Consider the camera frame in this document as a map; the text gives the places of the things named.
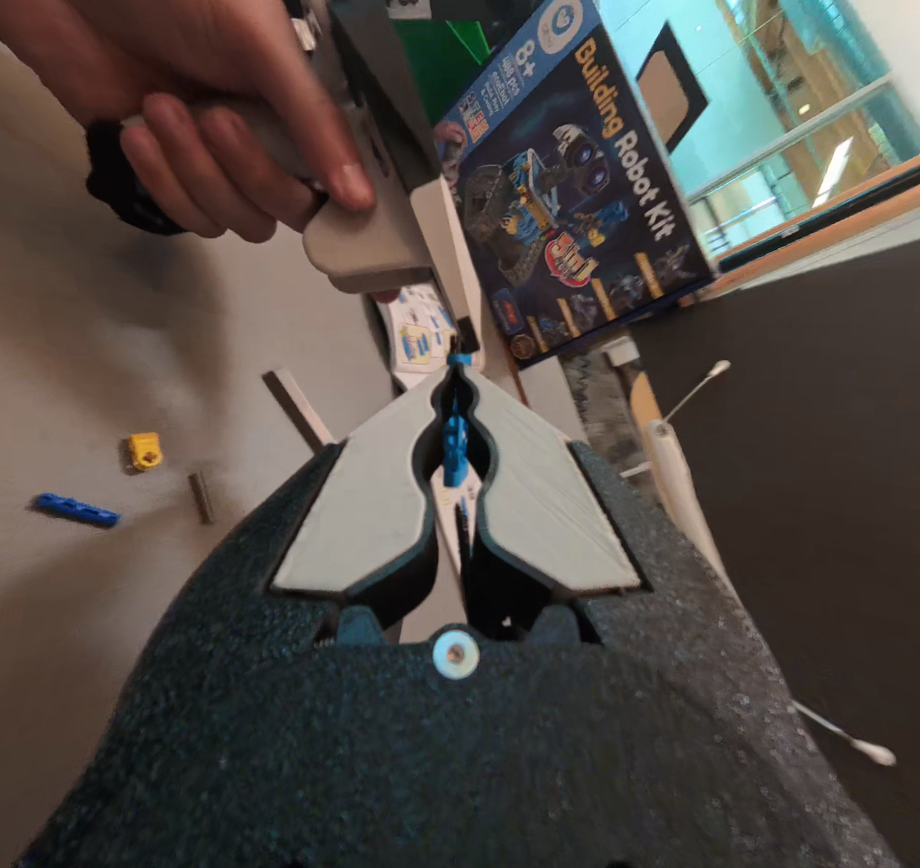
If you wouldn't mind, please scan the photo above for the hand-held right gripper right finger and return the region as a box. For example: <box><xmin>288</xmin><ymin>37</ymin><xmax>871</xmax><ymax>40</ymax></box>
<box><xmin>460</xmin><ymin>365</ymin><xmax>642</xmax><ymax>628</ymax></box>

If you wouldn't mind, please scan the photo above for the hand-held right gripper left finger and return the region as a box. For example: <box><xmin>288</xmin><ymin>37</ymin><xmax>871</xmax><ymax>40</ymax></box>
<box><xmin>270</xmin><ymin>366</ymin><xmax>455</xmax><ymax>629</ymax></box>

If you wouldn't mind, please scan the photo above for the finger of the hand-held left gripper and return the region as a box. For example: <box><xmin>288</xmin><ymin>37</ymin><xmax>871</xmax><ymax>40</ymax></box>
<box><xmin>408</xmin><ymin>177</ymin><xmax>485</xmax><ymax>353</ymax></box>

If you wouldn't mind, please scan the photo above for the blue block piece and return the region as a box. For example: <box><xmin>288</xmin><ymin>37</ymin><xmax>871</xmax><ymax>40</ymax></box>
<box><xmin>442</xmin><ymin>351</ymin><xmax>474</xmax><ymax>488</ymax></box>

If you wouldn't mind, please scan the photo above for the grey beam piece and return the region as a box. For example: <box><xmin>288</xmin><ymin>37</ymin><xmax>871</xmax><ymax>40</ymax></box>
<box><xmin>262</xmin><ymin>368</ymin><xmax>336</xmax><ymax>451</ymax></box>

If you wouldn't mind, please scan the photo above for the blue pin piece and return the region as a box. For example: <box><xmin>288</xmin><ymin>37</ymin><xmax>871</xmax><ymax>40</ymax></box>
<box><xmin>34</xmin><ymin>493</ymin><xmax>122</xmax><ymax>529</ymax></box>

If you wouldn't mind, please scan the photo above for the grey desk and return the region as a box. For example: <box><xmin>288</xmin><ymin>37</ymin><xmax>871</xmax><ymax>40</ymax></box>
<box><xmin>0</xmin><ymin>42</ymin><xmax>590</xmax><ymax>868</ymax></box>

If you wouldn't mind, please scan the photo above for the person's left hand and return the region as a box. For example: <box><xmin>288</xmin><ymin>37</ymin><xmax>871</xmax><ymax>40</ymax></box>
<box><xmin>0</xmin><ymin>0</ymin><xmax>376</xmax><ymax>244</ymax></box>

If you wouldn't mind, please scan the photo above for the green plastic bin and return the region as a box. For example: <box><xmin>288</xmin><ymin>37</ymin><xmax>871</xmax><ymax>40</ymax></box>
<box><xmin>394</xmin><ymin>20</ymin><xmax>491</xmax><ymax>125</ymax></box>

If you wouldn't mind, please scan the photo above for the instruction booklet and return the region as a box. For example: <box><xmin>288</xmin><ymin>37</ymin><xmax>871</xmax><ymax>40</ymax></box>
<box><xmin>374</xmin><ymin>285</ymin><xmax>490</xmax><ymax>574</ymax></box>

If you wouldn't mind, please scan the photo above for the white laptop stand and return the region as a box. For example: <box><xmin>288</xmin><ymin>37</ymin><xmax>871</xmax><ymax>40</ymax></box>
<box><xmin>604</xmin><ymin>340</ymin><xmax>741</xmax><ymax>599</ymax></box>

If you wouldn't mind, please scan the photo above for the toy set product box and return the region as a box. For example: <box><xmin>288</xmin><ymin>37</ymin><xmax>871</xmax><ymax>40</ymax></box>
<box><xmin>435</xmin><ymin>0</ymin><xmax>716</xmax><ymax>369</ymax></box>

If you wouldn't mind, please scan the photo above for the black partition panel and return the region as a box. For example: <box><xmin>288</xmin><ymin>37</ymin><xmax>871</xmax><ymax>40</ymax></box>
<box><xmin>632</xmin><ymin>239</ymin><xmax>920</xmax><ymax>868</ymax></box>

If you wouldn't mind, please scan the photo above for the white cable plug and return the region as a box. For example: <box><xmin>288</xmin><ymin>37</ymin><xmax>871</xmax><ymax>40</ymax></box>
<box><xmin>665</xmin><ymin>360</ymin><xmax>732</xmax><ymax>423</ymax></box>
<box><xmin>791</xmin><ymin>701</ymin><xmax>897</xmax><ymax>767</ymax></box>

